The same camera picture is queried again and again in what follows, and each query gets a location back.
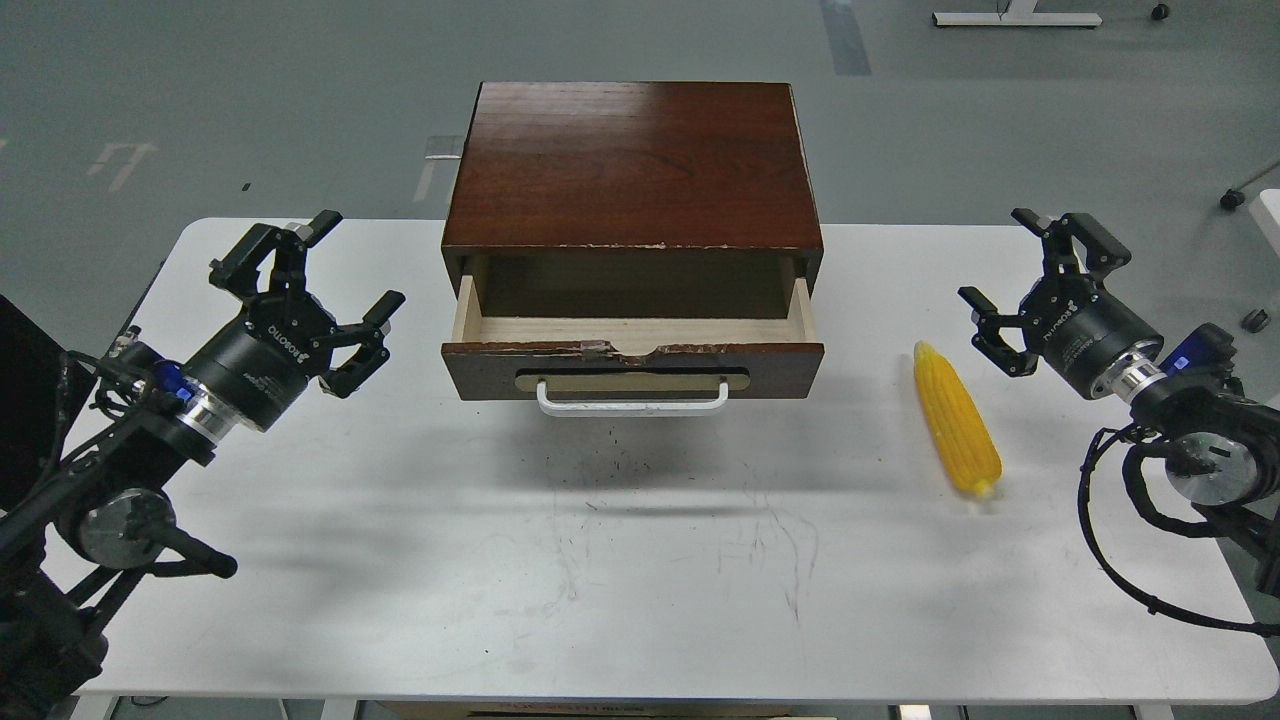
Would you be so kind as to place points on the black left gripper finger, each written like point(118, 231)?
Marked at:
point(369, 338)
point(272, 259)

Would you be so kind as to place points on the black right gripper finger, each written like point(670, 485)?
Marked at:
point(1074, 244)
point(988, 340)

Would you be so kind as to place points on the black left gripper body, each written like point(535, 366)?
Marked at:
point(261, 361)

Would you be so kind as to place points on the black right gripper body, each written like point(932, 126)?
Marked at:
point(1081, 330)

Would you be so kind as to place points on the yellow corn cob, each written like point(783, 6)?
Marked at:
point(960, 435)

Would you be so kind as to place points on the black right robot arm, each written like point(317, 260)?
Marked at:
point(1205, 452)

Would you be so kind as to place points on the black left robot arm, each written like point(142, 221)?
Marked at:
point(97, 520)

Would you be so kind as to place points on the wooden drawer with front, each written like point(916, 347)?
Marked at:
point(634, 325)

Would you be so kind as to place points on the black caster wheel right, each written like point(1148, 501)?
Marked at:
point(1234, 196)

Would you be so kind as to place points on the black caster near table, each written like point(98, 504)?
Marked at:
point(1256, 320)

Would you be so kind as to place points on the black panel left edge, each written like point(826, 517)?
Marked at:
point(30, 363)

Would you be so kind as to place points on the dark wooden cabinet box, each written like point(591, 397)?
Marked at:
point(667, 166)

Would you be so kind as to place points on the white table base background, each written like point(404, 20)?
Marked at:
point(1017, 14)

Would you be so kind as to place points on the white drawer handle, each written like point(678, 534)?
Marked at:
point(632, 409)

